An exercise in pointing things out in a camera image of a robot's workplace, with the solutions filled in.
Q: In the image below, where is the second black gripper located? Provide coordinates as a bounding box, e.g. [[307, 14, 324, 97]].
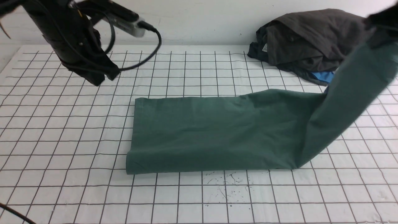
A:
[[364, 3, 398, 49]]

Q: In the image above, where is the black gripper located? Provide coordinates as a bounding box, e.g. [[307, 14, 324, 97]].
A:
[[24, 0, 120, 86]]

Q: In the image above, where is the green long-sleeved shirt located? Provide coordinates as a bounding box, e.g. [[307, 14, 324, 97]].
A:
[[126, 43, 397, 175]]

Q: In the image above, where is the dark grey clothing pile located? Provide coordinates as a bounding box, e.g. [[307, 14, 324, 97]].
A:
[[247, 9, 374, 86]]

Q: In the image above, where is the blue garment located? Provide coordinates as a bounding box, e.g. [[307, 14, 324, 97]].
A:
[[312, 71, 335, 85]]

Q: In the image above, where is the white grid table cloth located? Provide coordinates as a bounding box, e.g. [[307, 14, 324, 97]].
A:
[[0, 45, 398, 224]]

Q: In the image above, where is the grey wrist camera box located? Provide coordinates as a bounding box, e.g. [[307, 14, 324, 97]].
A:
[[76, 0, 146, 38]]

